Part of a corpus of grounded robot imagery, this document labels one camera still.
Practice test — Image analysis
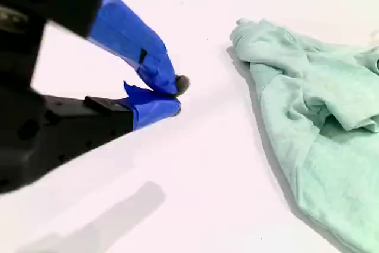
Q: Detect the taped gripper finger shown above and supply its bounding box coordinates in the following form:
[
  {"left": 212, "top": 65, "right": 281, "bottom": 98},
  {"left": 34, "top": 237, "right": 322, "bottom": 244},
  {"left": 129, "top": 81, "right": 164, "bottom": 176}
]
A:
[
  {"left": 38, "top": 80, "right": 182, "bottom": 177},
  {"left": 35, "top": 0, "right": 191, "bottom": 97}
]

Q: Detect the pale green T-shirt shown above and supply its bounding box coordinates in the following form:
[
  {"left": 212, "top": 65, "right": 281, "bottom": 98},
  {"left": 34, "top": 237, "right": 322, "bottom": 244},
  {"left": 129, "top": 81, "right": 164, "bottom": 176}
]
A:
[{"left": 229, "top": 18, "right": 379, "bottom": 253}]

